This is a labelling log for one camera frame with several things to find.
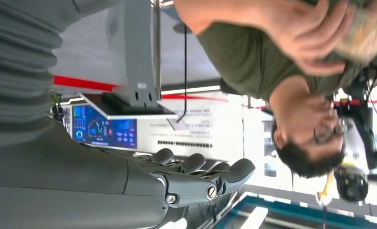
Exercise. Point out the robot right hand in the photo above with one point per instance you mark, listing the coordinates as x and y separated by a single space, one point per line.
65 173

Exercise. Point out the person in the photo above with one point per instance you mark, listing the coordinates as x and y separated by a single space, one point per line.
248 57

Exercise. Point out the black stanchion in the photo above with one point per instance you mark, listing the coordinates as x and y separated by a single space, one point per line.
185 63

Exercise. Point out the black and white machine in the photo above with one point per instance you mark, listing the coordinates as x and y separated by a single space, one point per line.
353 142

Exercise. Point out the white sign board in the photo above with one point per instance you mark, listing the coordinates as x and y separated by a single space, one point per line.
207 132

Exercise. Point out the grey kiosk stand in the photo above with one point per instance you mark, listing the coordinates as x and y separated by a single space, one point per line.
138 47

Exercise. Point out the chrome stanchion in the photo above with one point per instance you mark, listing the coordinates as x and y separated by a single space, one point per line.
157 47

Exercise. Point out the teal framed platform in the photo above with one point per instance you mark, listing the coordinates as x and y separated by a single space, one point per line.
302 215

